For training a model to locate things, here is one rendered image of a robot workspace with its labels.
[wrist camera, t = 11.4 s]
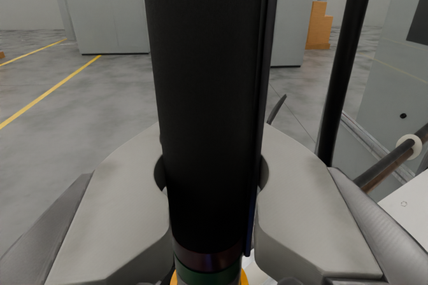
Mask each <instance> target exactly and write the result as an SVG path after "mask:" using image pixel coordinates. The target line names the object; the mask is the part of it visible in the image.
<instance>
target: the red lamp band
mask: <svg viewBox="0 0 428 285"><path fill-rule="evenodd" d="M172 234H173V233H172ZM244 237H245V226H244V230H243V233H242V234H241V237H240V238H239V239H238V240H237V241H236V243H234V244H233V245H232V246H231V247H228V248H227V249H224V250H223V251H219V252H216V253H198V252H195V251H191V250H189V249H187V248H186V247H184V246H182V245H181V244H180V243H179V242H178V241H177V240H176V239H175V236H174V235H173V249H174V251H175V254H176V256H177V257H178V259H179V260H180V261H181V262H182V263H183V264H185V265H186V266H188V267H190V268H192V269H194V270H198V271H202V272H212V271H216V270H220V269H223V268H225V267H228V266H229V265H230V264H232V263H233V262H234V261H235V260H236V259H237V258H238V256H239V255H240V254H241V251H242V249H243V244H244Z"/></svg>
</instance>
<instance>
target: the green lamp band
mask: <svg viewBox="0 0 428 285"><path fill-rule="evenodd" d="M173 253H174V259H175V267H176V270H177V272H178V274H179V275H180V277H181V278H182V279H183V280H184V281H185V282H186V283H187V284H189V285H227V284H229V283H230V282H231V281H232V280H233V279H234V278H235V277H236V276H237V274H238V272H239V271H240V268H241V265H242V261H243V249H242V251H241V254H240V256H239V257H238V259H237V260H236V261H235V262H234V263H233V264H232V265H231V266H230V267H228V268H226V269H224V270H222V271H219V272H214V273H200V272H196V271H193V270H191V269H189V268H187V267H186V266H185V265H183V264H182V263H181V262H180V260H179V259H178V258H177V256H176V254H175V251H174V250H173Z"/></svg>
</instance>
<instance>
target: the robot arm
mask: <svg viewBox="0 0 428 285"><path fill-rule="evenodd" d="M165 186H166V177H165V172H164V161H163V155H162V145H161V135H160V128H159V122H156V123H154V124H153V125H152V126H150V127H148V128H147V129H146V130H144V131H142V132H141V133H139V134H138V135H136V136H135V137H133V138H132V139H130V140H129V141H127V142H126V143H124V144H123V145H121V146H120V147H119V148H117V149H116V150H115V151H114V152H112V153H111V154H110V155H109V156H108V157H106V158H105V159H104V160H103V161H102V162H101V163H100V164H99V165H98V166H97V167H96V168H95V169H94V171H93V172H92V173H87V174H81V175H80V176H79V177H78V178H77V179H76V180H75V181H74V182H73V183H72V184H71V185H70V187H69V188H68V189H67V190H66V191H65V192H64V193H63V194H62V195H61V196H60V197H59V198H58V199H57V200H56V201H55V202H54V203H53V204H52V205H51V206H50V207H49V208H48V209H47V210H46V211H45V212H44V213H43V214H42V215H41V216H40V217H39V218H38V219H37V220H36V221H35V222H34V223H33V224H32V225H31V226H30V227H29V228H28V229H27V230H26V231H25V232H24V233H23V234H22V235H21V236H20V237H19V238H18V239H17V240H16V241H15V242H14V243H13V244H12V245H11V247H10V248H9V249H8V250H7V251H6V252H5V253H4V254H3V255H2V257H1V258H0V285H154V284H156V283H157V282H158V281H159V280H161V279H162V278H163V277H164V276H165V275H166V274H167V273H168V272H169V271H170V270H171V268H172V266H173V262H174V259H173V234H172V228H171V218H170V212H169V202H168V198H167V196H166V195H165V194H163V192H162V191H163V189H164V187H165ZM258 186H259V188H260V189H261V192H260V193H259V194H258V196H257V207H256V213H255V225H254V231H253V239H254V258H255V262H256V264H257V266H258V267H259V268H260V269H261V270H262V271H263V272H264V273H266V274H267V275H268V276H270V277H271V278H273V279H274V280H275V281H276V282H278V283H277V285H428V252H427V251H426V250H425V249H424V248H423V247H422V245H421V244H420V243H419V242H418V241H417V240H416V239H415V238H414V237H413V236H412V235H411V234H410V233H409V232H408V231H407V230H406V229H405V228H403V227H402V226H401V225H400V224H399V223H398V222H397V221H396V220H395V219H394V218H393V217H392V216H391V215H390V214H388V213H387V212H386V211H385V210H384V209H383V208H382V207H380V206H379V205H378V204H377V203H376V202H375V201H374V200H373V199H372V198H371V197H370V196H369V195H368V194H366V193H365V192H364V191H363V190H362V189H361V188H359V187H358V186H357V185H356V184H355V183H354V182H353V181H352V180H351V179H350V178H349V177H348V176H347V175H346V174H344V173H343V172H342V171H341V170H340V169H339V168H337V167H328V166H326V164H325V163H323V161H321V159H319V157H317V156H316V155H315V154H314V153H312V152H311V151H310V150H309V149H308V148H306V147H305V146H303V145H302V144H301V143H299V142H297V141H296V140H294V139H293V138H291V137H289V136H288V135H286V134H284V133H283V132H280V131H279V130H277V129H276V128H274V127H272V126H270V125H269V124H267V123H266V122H264V132H263V139H262V150H261V157H260V169H259V180H258Z"/></svg>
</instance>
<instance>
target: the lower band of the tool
mask: <svg viewBox="0 0 428 285"><path fill-rule="evenodd" d="M170 285H177V279H176V270H175V271H174V273H173V276H172V278H171V282H170ZM241 285H248V279H247V276H246V274H245V271H244V270H243V268H242V271H241Z"/></svg>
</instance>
